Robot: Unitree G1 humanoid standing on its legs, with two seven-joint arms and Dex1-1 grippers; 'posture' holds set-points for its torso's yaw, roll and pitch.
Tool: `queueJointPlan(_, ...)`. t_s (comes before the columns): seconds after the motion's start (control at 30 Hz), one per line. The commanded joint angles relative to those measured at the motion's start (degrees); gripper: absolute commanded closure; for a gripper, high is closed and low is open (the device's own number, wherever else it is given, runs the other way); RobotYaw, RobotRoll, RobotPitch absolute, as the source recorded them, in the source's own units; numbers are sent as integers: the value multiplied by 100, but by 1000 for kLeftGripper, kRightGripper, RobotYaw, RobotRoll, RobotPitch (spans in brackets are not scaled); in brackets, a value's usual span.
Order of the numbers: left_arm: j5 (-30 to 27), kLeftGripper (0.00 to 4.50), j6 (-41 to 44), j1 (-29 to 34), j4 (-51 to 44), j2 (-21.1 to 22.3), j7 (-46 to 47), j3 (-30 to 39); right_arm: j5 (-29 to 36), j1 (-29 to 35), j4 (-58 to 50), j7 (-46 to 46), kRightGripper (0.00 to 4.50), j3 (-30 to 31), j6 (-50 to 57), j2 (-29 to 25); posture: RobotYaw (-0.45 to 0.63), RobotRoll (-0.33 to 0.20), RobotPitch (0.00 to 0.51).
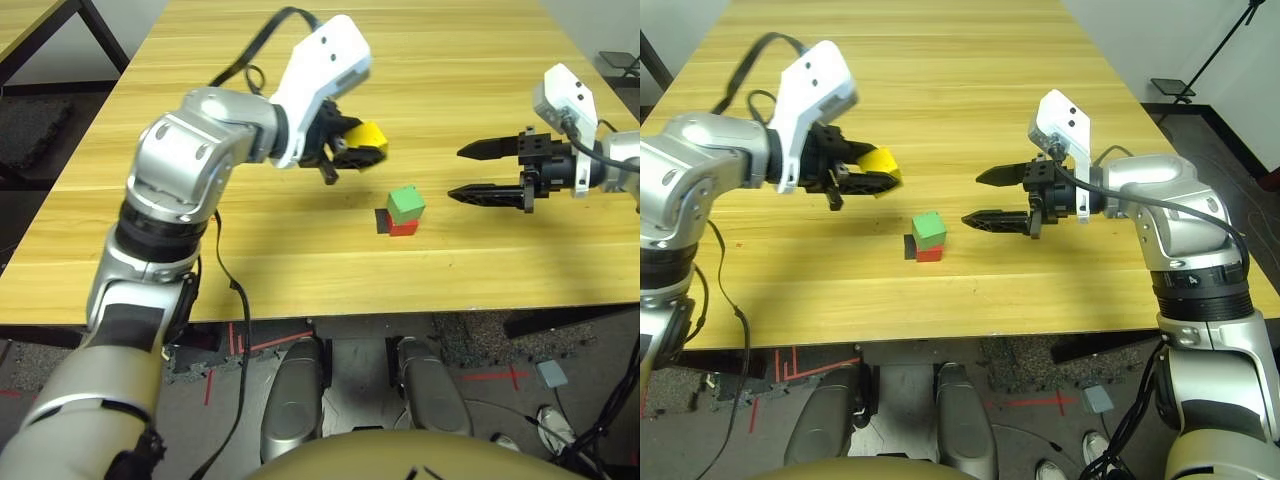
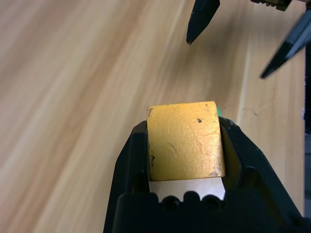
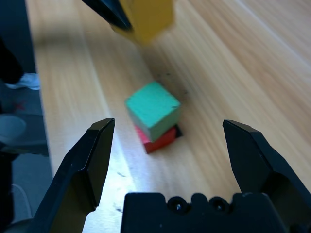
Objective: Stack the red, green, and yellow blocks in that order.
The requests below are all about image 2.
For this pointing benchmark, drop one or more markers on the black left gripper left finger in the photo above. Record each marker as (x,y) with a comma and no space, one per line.
(131,170)

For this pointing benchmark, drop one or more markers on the yellow wooden block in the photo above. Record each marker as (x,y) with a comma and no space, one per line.
(184,140)

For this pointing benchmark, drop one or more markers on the green wooden block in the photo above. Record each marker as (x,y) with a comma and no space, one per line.
(219,112)

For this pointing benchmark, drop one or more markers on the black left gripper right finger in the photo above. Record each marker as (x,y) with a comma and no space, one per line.
(257,184)

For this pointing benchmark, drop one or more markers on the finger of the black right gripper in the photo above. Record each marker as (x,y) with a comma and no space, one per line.
(289,46)
(201,19)

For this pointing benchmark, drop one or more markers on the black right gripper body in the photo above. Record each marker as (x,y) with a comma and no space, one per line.
(272,3)

